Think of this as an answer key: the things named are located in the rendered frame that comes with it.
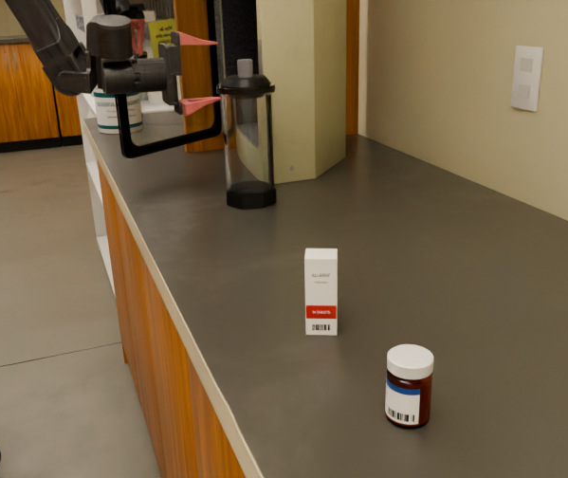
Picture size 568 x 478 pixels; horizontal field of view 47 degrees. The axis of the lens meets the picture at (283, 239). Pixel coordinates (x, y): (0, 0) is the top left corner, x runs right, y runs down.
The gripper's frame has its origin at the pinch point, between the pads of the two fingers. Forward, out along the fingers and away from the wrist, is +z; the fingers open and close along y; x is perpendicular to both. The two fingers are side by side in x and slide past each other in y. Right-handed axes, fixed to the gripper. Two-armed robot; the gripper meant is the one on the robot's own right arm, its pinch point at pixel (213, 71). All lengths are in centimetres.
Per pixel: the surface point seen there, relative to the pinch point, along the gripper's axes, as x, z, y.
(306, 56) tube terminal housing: 8.8, 21.7, 0.9
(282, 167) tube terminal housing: 9.0, 16.0, -21.6
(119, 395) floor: 88, -18, -119
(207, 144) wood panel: 46, 9, -23
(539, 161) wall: -22, 56, -18
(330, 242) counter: -26.6, 11.0, -25.4
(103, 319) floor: 149, -16, -118
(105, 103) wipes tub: 79, -12, -16
